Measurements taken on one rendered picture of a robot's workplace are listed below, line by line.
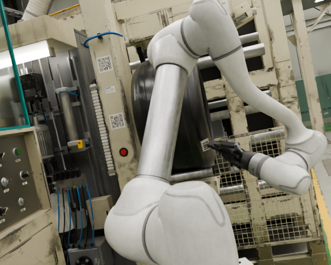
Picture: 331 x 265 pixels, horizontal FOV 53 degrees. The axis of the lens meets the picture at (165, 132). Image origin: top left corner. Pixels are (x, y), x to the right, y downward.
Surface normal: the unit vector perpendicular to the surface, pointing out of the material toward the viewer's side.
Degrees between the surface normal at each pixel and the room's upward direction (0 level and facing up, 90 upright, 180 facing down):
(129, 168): 90
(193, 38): 111
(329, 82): 90
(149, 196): 49
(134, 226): 59
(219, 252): 85
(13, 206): 90
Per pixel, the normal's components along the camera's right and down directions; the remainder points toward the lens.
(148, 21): -0.18, 0.09
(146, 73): -0.26, -0.62
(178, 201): -0.42, -0.42
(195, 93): 0.49, -0.25
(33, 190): 0.96, -0.19
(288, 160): -0.17, -0.83
